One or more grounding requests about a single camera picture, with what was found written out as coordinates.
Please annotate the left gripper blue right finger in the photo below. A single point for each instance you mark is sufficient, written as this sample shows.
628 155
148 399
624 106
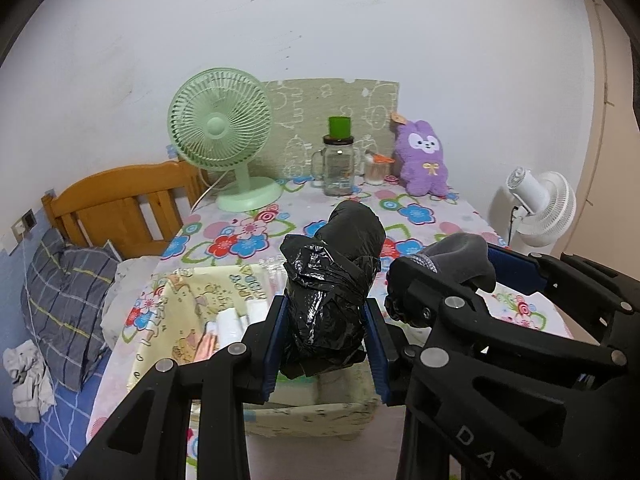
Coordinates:
382 353

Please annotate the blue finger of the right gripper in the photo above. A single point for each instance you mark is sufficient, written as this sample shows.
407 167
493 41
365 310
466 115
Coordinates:
415 294
516 271

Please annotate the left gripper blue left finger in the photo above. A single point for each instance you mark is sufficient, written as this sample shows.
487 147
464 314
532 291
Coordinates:
266 347

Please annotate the white tissue pack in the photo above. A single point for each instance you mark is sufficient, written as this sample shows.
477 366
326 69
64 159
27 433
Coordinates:
232 326

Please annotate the clear plastic bag package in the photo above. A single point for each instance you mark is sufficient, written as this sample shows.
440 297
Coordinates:
277 276

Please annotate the black sock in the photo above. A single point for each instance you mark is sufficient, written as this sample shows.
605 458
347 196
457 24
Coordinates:
330 275

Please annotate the grey sock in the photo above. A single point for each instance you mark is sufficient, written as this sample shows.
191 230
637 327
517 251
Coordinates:
463 258

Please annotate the pink paper packet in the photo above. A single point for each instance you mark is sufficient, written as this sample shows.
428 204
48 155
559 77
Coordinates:
207 347

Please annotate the white standing fan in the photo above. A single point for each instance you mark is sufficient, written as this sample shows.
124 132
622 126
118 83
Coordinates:
545 207

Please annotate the yellow cartoon fabric storage box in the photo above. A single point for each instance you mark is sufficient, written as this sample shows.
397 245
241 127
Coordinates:
170 320

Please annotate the beige door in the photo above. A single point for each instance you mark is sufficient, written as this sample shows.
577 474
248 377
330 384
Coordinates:
606 226

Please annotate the floral tablecloth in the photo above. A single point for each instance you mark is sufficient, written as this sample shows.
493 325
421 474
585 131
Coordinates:
212 237

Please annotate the purple bunny plush toy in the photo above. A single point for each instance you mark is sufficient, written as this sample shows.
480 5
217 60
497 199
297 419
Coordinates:
421 156

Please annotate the small toothpick jar orange lid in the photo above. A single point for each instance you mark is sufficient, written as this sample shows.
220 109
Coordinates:
376 168

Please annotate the glass jar with green lid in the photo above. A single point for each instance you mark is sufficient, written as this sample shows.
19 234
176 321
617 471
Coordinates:
334 164

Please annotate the plaid grey pillow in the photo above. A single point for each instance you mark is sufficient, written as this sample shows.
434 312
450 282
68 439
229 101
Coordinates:
62 303

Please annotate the green patterned board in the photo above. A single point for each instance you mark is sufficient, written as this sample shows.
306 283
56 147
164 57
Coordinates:
301 109

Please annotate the green desk fan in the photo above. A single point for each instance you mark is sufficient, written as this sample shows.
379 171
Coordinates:
219 120

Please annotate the white crumpled cloth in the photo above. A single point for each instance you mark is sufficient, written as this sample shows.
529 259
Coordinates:
32 391

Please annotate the wall power socket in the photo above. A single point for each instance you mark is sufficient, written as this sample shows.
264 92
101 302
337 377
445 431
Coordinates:
24 225

